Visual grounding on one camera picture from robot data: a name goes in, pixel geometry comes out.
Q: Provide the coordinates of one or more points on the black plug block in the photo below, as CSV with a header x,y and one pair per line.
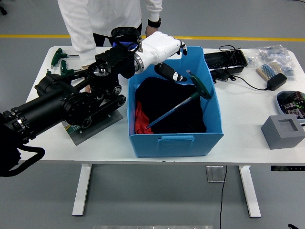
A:
x,y
222,75

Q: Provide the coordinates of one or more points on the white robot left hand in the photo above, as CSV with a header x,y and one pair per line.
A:
x,y
159,47

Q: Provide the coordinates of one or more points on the green metal wrench holder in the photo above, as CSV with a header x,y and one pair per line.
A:
x,y
104,122

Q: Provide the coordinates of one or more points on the resistor strip bundle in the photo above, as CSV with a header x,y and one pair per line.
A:
x,y
267,71

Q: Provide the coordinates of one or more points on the person's left forearm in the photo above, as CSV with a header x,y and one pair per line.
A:
x,y
153,10

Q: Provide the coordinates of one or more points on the black plastic tray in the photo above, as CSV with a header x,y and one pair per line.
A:
x,y
224,60

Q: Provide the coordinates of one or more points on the black wrist watch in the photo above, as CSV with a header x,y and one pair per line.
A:
x,y
154,23

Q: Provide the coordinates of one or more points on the person's right hand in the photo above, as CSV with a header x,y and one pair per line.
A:
x,y
87,88

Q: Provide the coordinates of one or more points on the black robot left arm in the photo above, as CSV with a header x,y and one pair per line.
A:
x,y
47,107

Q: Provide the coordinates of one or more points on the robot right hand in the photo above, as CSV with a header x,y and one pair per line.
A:
x,y
293,226

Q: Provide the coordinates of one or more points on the grey block with recess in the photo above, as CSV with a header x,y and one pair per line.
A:
x,y
278,140

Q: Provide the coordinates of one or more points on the person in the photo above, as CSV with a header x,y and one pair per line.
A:
x,y
100,14

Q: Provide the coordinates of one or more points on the white table leg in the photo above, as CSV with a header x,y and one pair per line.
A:
x,y
250,193
82,190

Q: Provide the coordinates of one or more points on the metal floor socket plate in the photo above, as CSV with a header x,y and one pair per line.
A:
x,y
214,174

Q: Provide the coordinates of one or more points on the large blue plastic box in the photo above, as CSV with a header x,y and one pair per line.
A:
x,y
176,148

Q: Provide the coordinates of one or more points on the black table control panel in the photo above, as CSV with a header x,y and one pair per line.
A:
x,y
286,168

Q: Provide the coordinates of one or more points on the black chair caster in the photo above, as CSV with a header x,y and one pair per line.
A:
x,y
3,10

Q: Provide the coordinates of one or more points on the black cloth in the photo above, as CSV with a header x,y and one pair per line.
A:
x,y
171,97

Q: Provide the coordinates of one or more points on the red cloth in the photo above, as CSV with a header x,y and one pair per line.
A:
x,y
140,118

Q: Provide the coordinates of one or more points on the light blue tray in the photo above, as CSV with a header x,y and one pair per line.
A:
x,y
278,105

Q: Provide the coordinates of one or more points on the clear plastic component bags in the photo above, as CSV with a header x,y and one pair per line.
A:
x,y
274,53

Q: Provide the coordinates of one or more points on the black power adapter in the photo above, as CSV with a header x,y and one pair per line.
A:
x,y
276,81

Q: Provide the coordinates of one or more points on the person's left hand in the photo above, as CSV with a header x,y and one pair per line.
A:
x,y
150,31

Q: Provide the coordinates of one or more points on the small dark blue bin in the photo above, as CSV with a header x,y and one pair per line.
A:
x,y
116,44

